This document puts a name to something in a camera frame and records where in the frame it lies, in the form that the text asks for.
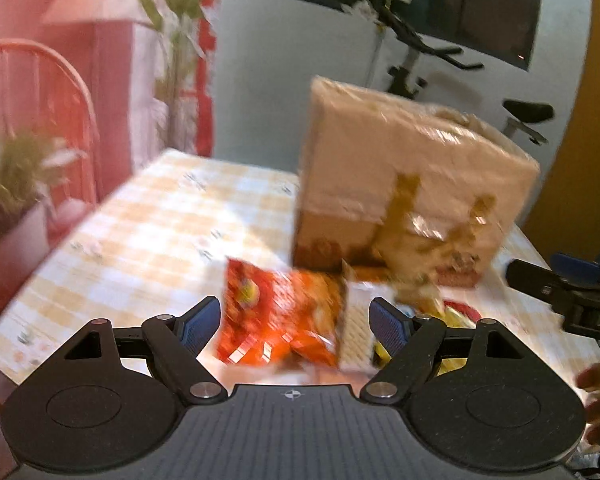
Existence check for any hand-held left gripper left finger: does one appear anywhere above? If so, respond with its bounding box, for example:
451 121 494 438
62 296 228 406

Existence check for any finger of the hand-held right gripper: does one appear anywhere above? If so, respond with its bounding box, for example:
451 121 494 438
505 259 573 308
551 253 600 286

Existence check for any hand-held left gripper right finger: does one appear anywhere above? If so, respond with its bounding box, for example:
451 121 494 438
360 296 523 406

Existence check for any white snack packet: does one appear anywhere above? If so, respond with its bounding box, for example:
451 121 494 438
337 260 396 368

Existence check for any orange red snack packet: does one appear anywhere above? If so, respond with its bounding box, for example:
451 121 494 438
215 257 351 367

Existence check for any brown cardboard box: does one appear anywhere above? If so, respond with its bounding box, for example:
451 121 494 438
291 76 540 288

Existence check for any person's right hand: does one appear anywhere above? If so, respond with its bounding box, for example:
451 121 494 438
577 362 600 447

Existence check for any yellow snack packet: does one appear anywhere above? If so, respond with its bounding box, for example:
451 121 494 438
372 300 483 376

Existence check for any checked floral tablecloth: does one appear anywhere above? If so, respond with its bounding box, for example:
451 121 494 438
0 149 600 461

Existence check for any black exercise bike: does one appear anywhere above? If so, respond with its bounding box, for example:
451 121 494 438
377 0 555 146

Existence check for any printed pink curtain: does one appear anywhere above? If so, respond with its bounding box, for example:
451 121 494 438
0 0 227 411

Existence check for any dark window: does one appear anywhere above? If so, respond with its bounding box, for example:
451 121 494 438
225 0 541 72

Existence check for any crumpled white tissue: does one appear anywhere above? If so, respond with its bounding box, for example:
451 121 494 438
341 0 382 25

